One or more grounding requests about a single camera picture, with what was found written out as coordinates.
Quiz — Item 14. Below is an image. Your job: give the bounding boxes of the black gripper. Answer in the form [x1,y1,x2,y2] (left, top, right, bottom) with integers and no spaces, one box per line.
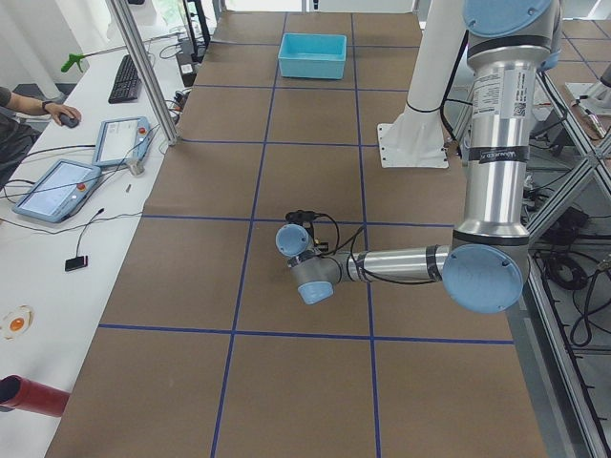
[285,210,319,230]

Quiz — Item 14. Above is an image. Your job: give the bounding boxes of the operator forearm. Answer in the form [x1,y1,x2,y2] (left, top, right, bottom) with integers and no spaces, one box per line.
[5,93,49,116]

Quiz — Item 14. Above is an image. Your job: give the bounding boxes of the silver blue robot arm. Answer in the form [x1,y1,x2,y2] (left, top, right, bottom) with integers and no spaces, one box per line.
[276,1,561,313]

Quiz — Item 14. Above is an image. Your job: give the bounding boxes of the fried egg toy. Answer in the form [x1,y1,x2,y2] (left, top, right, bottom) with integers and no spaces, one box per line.
[1,305,34,340]

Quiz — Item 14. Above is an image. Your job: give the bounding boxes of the operator hand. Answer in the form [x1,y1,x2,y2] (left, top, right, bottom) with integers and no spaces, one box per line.
[45,103,81,128]

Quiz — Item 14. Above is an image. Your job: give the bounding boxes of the light blue plastic bin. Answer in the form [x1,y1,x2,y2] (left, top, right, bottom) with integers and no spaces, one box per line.
[278,32,348,80]

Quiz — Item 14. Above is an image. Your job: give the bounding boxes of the far teach pendant tablet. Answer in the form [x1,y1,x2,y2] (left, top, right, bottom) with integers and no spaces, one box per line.
[92,116,151,168]

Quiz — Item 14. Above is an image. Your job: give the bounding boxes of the teach pendant tablet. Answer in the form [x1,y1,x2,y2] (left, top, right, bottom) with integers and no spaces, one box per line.
[12,159,102,223]
[92,116,151,168]

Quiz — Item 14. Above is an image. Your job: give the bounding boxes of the black keyboard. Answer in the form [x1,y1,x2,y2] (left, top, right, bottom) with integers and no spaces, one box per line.
[108,54,140,104]

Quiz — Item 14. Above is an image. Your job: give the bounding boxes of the small black phone device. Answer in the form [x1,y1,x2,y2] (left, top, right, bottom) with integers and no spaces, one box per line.
[64,255,89,272]

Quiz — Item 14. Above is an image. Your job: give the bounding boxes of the near teach pendant tablet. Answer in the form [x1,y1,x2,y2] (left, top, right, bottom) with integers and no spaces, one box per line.
[12,159,102,223]

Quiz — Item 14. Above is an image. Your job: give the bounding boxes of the black computer mouse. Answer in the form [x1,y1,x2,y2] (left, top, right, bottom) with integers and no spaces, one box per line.
[59,113,80,129]

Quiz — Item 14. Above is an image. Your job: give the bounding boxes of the red cylinder bottle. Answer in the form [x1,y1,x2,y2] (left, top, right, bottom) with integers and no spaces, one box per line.
[1,375,70,417]

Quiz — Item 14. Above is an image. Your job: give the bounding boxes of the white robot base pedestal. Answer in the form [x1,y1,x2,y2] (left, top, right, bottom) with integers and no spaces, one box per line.
[377,0,467,169]

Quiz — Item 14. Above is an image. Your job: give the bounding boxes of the aluminium frame post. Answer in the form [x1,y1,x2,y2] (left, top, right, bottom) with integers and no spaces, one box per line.
[107,0,179,146]

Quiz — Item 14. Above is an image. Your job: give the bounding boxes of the green handled tool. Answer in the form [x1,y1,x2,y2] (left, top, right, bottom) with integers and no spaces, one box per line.
[60,46,127,73]

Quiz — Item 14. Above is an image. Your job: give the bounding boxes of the aluminium frame rail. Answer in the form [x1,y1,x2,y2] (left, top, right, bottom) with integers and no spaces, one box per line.
[522,62,610,457]

